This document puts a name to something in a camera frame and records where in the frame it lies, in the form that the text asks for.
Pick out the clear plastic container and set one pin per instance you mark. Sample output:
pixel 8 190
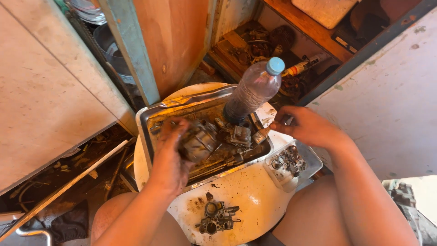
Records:
pixel 293 164

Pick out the small paint brush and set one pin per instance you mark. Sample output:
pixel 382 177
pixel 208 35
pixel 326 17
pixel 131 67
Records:
pixel 264 134

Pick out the sealant tube with yellow label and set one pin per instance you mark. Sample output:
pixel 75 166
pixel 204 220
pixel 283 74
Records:
pixel 302 67

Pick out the clear plastic bottle blue cap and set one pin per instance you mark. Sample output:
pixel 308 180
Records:
pixel 254 90

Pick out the person's legs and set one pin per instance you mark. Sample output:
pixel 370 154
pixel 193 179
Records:
pixel 327 218

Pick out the grey engine part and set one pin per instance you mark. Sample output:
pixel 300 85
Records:
pixel 409 208

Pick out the person's left hand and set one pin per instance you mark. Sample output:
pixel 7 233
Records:
pixel 170 160

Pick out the screwdriver in tray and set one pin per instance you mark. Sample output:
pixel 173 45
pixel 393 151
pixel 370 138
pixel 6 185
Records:
pixel 215 165

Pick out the metal bucket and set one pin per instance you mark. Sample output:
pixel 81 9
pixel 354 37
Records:
pixel 112 51

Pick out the grey carburetor body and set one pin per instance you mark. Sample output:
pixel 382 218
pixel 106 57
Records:
pixel 199 143

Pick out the heap of small metal parts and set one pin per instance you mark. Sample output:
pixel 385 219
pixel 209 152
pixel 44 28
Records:
pixel 288 162

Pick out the metal tray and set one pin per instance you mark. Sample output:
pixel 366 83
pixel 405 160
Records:
pixel 208 129

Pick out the white wooden slat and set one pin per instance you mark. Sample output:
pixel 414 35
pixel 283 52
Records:
pixel 65 186

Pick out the white foam block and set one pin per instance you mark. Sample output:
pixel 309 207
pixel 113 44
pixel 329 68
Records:
pixel 324 12

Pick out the black cloth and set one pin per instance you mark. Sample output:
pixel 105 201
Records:
pixel 68 222

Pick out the round white stool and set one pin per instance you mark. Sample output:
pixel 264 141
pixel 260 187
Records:
pixel 232 191

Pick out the wooden shelf with rusty parts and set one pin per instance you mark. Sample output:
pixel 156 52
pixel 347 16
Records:
pixel 273 44

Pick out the small grey carburetor part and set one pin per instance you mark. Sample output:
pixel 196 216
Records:
pixel 239 135

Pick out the person's left fingers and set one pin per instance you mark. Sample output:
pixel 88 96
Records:
pixel 176 128

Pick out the grey carburetor part with holes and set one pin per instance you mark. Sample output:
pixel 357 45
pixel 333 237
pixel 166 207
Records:
pixel 217 218

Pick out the person's right hand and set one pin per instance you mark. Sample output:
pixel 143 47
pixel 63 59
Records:
pixel 307 128

